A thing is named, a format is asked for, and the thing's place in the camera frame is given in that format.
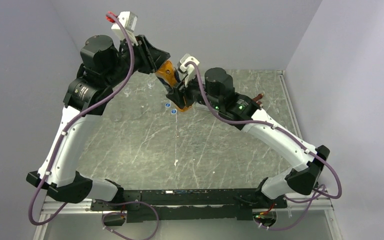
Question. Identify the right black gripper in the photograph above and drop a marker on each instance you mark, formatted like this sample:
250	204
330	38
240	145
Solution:
177	96

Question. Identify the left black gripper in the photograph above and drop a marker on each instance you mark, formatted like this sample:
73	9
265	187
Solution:
151	57

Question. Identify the orange juice bottle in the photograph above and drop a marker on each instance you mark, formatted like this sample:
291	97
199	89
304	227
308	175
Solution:
169	77

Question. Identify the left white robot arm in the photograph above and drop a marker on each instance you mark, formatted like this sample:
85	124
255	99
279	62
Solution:
103	67

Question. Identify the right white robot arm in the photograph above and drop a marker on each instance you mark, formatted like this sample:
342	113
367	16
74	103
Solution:
216	90

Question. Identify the clear small cup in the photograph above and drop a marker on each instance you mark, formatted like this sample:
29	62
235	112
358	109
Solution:
151	83

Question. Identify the brown pipe fitting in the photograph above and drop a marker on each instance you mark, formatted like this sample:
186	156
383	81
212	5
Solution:
258	99

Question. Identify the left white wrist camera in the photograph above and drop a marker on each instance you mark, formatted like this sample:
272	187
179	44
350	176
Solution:
128	20

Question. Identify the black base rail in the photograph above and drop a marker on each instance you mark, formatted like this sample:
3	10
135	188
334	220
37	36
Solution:
191	204

